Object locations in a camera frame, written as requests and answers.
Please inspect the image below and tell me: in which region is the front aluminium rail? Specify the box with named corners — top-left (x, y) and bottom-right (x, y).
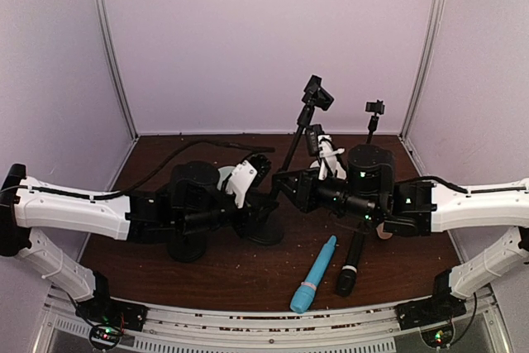
top-left (41, 286), bottom-right (509, 353)

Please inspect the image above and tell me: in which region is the right aluminium frame post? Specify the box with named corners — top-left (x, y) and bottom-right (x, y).
top-left (399, 0), bottom-right (446, 141)

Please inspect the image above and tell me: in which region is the white bowl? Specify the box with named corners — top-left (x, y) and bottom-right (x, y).
top-left (310, 160), bottom-right (347, 179)

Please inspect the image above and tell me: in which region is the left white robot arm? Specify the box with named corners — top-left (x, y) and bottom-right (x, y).
top-left (1, 155), bottom-right (278, 305)

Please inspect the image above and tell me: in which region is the left aluminium frame post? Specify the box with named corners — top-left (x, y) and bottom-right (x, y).
top-left (94, 0), bottom-right (139, 141)

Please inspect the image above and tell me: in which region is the short black microphone stand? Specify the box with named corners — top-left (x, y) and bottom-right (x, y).
top-left (166, 232), bottom-right (207, 263)

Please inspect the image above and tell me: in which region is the thin black stand with clip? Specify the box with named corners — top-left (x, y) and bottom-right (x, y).
top-left (365, 100), bottom-right (385, 144)

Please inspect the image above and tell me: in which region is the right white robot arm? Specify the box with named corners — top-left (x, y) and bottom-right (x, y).
top-left (273, 144), bottom-right (528, 300)

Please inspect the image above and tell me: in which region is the blue toy microphone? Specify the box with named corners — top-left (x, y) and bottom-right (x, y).
top-left (289, 236), bottom-right (337, 314)

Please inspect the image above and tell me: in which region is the tall black microphone stand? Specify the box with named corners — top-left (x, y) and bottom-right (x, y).
top-left (247, 74), bottom-right (334, 246)

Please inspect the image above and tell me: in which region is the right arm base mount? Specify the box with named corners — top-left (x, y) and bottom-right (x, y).
top-left (395, 270), bottom-right (466, 350)

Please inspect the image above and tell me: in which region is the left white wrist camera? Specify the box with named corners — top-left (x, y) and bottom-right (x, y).
top-left (224, 160), bottom-right (257, 208)

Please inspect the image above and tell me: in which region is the black handheld microphone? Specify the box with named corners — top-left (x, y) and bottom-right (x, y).
top-left (336, 232), bottom-right (365, 298)

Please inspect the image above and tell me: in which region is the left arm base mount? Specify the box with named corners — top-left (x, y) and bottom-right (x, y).
top-left (70, 272), bottom-right (148, 352)

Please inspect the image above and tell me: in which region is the light teal bowl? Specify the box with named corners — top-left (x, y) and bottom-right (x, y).
top-left (217, 165), bottom-right (235, 190)

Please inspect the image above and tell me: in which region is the aluminium frame post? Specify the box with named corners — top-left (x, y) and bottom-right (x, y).
top-left (94, 0), bottom-right (139, 141)
top-left (399, 0), bottom-right (446, 141)

